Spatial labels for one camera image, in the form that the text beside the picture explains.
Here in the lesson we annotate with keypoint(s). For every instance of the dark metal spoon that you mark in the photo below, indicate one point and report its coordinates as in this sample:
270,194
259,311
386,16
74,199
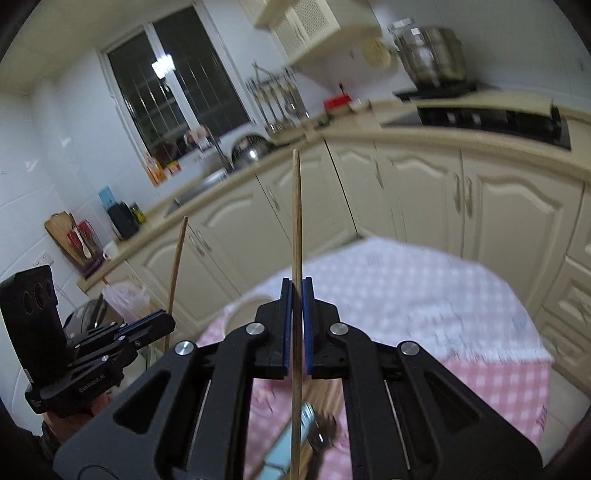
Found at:
320,438

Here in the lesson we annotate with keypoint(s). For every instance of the round cream steamer tray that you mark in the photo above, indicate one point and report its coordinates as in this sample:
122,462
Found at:
376,53

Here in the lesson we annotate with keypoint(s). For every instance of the steel steamer pot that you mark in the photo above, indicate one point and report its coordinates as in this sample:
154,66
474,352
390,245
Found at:
431,55

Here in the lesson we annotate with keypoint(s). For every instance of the faucet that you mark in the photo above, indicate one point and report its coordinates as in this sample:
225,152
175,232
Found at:
201,138

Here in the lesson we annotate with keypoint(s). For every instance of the person left hand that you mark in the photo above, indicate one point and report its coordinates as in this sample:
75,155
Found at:
56,430

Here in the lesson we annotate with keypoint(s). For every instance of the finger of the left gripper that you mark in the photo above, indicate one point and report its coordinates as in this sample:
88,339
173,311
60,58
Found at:
147,330

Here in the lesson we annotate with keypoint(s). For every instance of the steel sink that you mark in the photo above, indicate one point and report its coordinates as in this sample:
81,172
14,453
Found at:
204,185

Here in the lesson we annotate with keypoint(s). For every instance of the orange bottle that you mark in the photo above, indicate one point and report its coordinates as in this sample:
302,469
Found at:
155,172

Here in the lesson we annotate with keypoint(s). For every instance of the brown rice cooker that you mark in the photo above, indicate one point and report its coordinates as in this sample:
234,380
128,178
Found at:
92,315

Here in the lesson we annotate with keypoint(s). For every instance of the white mug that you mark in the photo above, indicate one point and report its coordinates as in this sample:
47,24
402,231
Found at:
110,251

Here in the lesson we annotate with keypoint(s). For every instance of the pink checkered tablecloth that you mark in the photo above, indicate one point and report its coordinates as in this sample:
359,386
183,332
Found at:
464,315

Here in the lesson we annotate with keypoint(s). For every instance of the window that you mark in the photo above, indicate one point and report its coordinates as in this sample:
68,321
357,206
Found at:
171,78

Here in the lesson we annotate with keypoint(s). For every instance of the wooden cutting board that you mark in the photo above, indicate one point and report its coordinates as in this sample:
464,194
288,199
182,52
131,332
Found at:
58,226

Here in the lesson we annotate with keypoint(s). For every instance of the hanging utensil rack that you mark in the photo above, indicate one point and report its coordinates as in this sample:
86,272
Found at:
277,98

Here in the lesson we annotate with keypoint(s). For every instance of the red box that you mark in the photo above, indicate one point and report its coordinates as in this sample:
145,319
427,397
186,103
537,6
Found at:
339,105

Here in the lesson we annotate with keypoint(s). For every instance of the black electric kettle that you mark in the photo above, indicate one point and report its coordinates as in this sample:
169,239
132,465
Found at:
123,220

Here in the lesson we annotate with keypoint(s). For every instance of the black gas stove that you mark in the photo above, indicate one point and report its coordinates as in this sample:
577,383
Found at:
515,114

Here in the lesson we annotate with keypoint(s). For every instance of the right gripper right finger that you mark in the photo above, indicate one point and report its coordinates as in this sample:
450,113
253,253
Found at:
408,416

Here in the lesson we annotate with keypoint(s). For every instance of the light blue knife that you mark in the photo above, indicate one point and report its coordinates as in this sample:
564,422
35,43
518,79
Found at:
277,462

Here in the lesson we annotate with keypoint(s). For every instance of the plastic bag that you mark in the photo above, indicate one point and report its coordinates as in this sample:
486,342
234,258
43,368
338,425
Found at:
130,300

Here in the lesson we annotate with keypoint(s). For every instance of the wooden chopstick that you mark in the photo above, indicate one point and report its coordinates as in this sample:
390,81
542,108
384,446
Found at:
296,347
176,265

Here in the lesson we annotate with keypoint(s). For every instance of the red utensil holder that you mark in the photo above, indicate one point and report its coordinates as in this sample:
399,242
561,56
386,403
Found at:
84,241

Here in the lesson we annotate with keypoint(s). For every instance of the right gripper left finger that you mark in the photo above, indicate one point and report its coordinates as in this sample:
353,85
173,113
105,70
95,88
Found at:
186,417

